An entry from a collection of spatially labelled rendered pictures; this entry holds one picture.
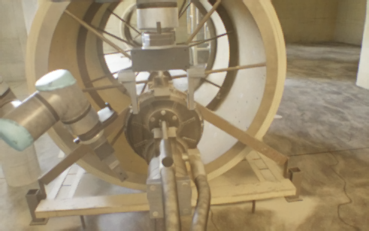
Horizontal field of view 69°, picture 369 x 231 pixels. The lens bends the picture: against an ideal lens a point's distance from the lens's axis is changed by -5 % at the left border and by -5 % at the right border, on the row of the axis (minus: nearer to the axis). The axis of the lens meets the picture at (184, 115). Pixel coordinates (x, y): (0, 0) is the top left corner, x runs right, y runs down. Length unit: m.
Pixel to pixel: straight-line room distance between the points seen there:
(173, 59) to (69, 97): 0.27
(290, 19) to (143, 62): 12.77
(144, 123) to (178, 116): 0.12
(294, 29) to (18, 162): 12.26
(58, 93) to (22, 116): 0.10
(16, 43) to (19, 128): 6.81
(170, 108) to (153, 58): 0.37
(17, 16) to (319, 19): 11.51
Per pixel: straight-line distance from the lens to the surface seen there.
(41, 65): 1.92
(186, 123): 1.00
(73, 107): 0.75
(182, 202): 0.83
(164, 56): 0.64
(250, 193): 1.95
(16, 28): 7.45
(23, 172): 2.72
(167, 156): 0.68
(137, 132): 1.01
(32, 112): 0.71
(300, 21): 13.55
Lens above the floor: 1.32
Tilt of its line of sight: 20 degrees down
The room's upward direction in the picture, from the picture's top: 2 degrees counter-clockwise
